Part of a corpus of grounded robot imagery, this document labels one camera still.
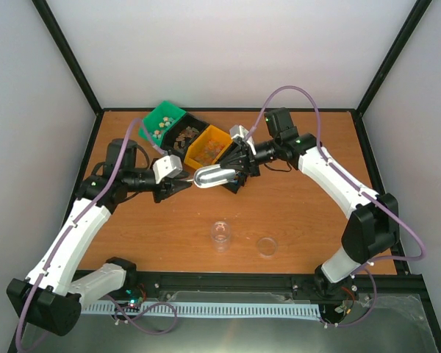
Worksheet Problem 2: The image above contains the black frame post right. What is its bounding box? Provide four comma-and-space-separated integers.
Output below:
356, 0, 432, 118

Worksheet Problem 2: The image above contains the light blue cable duct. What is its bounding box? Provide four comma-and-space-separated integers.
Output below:
80, 300, 322, 322

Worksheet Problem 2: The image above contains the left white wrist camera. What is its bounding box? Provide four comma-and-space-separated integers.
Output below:
152, 154, 183, 184

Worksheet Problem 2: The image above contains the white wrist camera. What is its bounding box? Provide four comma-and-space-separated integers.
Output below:
229, 124, 248, 144
152, 154, 183, 184

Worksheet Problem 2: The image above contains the clear jar lid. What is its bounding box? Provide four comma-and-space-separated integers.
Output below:
257, 237, 278, 258

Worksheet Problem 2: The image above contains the clear plastic jar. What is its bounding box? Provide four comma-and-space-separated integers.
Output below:
210, 221, 232, 252

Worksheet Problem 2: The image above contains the metal scoop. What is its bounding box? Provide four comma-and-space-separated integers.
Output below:
184, 164, 237, 189

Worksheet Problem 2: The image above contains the black aluminium rail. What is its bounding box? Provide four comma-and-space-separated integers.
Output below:
133, 271, 426, 301

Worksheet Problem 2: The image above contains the green plastic bin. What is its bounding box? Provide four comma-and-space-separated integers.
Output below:
139, 101, 187, 146

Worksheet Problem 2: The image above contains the yellow plastic bin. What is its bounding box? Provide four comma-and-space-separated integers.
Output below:
184, 125, 232, 170

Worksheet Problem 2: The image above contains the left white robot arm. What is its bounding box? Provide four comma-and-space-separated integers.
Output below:
7, 139, 190, 336

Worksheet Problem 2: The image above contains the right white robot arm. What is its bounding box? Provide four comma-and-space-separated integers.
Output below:
220, 108, 400, 298

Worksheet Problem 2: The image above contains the metal base plate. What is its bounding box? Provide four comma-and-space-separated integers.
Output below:
23, 294, 441, 352

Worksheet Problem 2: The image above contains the black bin with popsicle candies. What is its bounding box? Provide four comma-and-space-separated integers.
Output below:
161, 113, 209, 160

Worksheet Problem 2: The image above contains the black bin with lollipops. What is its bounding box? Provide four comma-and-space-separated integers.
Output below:
223, 175, 248, 194

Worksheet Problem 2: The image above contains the black frame post left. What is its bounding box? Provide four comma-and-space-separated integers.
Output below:
32, 0, 103, 117

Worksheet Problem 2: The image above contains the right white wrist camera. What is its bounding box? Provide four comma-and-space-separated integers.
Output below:
229, 124, 248, 144

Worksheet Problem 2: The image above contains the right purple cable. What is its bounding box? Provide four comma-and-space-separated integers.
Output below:
242, 85, 427, 329

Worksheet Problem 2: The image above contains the black frame post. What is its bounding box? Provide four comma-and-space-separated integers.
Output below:
32, 0, 103, 117
356, 0, 432, 118

